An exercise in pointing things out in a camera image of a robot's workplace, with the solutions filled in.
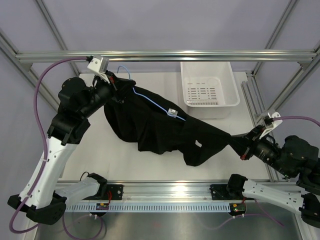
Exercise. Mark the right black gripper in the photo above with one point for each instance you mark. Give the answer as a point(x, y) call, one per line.
point(253, 140)

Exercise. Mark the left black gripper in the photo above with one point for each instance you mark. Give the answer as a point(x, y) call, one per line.
point(112, 86)

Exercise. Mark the black shirt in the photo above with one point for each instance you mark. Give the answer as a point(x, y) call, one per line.
point(137, 120)

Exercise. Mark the light blue wire hanger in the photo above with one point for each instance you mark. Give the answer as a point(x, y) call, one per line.
point(169, 112)

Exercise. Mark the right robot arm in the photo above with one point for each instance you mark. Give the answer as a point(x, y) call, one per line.
point(295, 159)

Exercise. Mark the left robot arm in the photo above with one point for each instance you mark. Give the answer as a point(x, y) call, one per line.
point(40, 200)

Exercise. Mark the white plastic basket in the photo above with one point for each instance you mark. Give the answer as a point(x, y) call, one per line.
point(209, 89)

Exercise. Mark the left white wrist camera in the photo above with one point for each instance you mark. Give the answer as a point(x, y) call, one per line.
point(98, 65)

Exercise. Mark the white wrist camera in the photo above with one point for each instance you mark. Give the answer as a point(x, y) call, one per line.
point(98, 65)
point(269, 122)

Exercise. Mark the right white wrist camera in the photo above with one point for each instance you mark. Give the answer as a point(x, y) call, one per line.
point(269, 122)

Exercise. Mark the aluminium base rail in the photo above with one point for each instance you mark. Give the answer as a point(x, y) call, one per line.
point(163, 191)

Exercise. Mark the aluminium hanging rail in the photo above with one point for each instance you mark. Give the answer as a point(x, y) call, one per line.
point(264, 55)

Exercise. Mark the white slotted cable duct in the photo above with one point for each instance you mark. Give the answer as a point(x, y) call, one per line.
point(144, 207)

